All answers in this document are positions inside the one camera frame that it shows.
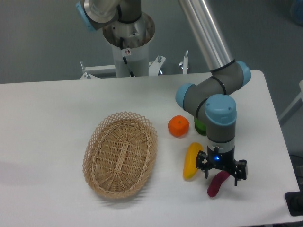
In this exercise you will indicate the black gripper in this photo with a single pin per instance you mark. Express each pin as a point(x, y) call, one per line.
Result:
point(222, 161)

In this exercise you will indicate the purple sweet potato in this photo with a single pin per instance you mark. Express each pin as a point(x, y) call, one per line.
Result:
point(216, 183)

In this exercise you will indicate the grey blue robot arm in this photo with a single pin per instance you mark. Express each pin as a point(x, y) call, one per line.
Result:
point(210, 101)

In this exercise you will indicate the yellow mango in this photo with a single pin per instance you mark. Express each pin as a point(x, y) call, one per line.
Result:
point(189, 168)

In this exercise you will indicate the green bok choy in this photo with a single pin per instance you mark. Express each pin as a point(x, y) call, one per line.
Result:
point(200, 127)

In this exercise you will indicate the orange tangerine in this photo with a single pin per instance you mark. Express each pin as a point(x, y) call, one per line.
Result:
point(178, 126)

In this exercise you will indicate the black device at table edge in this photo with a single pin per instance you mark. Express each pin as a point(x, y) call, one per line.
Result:
point(294, 202)

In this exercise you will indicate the woven wicker basket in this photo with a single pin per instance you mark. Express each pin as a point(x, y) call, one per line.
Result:
point(120, 155)

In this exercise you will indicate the blue object top right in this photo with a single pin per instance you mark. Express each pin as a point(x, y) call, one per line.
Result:
point(297, 11)

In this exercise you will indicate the white frame at right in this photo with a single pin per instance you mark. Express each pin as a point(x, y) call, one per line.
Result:
point(293, 107)

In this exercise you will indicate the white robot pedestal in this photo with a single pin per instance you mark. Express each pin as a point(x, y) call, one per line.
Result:
point(130, 49)

